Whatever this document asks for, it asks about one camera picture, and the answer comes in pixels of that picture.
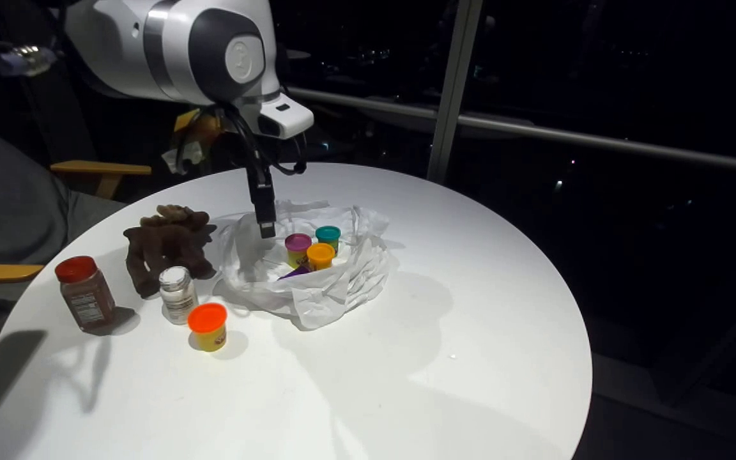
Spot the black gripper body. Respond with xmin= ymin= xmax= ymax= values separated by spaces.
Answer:
xmin=241 ymin=125 xmax=278 ymax=204

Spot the dough tub with pink lid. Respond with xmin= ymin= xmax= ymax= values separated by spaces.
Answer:
xmin=284 ymin=231 xmax=315 ymax=272

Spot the dough tub with teal lid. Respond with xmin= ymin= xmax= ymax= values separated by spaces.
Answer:
xmin=313 ymin=222 xmax=346 ymax=255

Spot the brown plush moose toy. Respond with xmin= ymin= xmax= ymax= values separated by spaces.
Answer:
xmin=121 ymin=202 xmax=221 ymax=301

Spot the small bottle with white cap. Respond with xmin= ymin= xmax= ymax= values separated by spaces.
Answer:
xmin=156 ymin=264 xmax=199 ymax=314

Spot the dough tub with orange lid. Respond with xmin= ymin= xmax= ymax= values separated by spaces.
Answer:
xmin=184 ymin=300 xmax=232 ymax=356

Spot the spice jar with red lid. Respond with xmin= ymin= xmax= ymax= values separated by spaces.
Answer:
xmin=51 ymin=254 xmax=121 ymax=336

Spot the translucent white plastic bag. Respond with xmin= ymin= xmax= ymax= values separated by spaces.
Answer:
xmin=208 ymin=202 xmax=399 ymax=332

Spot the dough tub with yellow lid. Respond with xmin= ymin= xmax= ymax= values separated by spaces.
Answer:
xmin=305 ymin=240 xmax=341 ymax=274

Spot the grey upholstered armchair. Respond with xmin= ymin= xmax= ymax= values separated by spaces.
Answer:
xmin=0 ymin=99 xmax=128 ymax=283

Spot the grey horizontal window railing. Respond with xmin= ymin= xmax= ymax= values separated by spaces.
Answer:
xmin=287 ymin=82 xmax=736 ymax=180

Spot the glossy wrist camera box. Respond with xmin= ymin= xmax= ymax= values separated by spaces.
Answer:
xmin=158 ymin=105 xmax=235 ymax=175

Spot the light grey window post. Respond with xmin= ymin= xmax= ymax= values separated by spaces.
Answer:
xmin=425 ymin=0 xmax=485 ymax=185

